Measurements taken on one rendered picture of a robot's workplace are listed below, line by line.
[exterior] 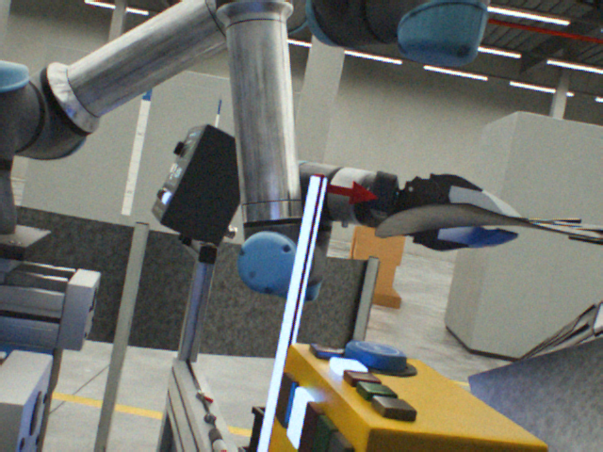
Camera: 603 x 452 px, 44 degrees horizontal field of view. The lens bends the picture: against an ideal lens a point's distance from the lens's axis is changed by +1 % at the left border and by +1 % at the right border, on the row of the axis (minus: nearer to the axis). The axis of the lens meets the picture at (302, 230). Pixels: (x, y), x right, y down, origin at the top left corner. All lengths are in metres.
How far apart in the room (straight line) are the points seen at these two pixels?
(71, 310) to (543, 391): 0.60
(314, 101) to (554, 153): 2.74
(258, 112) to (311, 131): 4.21
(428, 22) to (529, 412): 0.40
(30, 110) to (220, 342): 1.67
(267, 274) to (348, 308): 2.09
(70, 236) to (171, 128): 4.48
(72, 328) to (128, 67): 0.38
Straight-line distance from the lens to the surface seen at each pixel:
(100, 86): 1.14
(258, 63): 0.91
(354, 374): 0.42
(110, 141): 7.08
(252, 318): 2.67
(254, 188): 0.90
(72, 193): 7.17
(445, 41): 0.68
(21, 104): 1.09
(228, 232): 1.32
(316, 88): 5.14
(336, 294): 2.88
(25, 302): 1.05
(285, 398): 0.47
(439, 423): 0.39
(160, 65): 1.11
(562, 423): 0.81
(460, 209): 0.68
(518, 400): 0.82
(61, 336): 1.05
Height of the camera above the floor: 1.17
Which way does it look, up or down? 3 degrees down
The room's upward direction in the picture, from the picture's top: 11 degrees clockwise
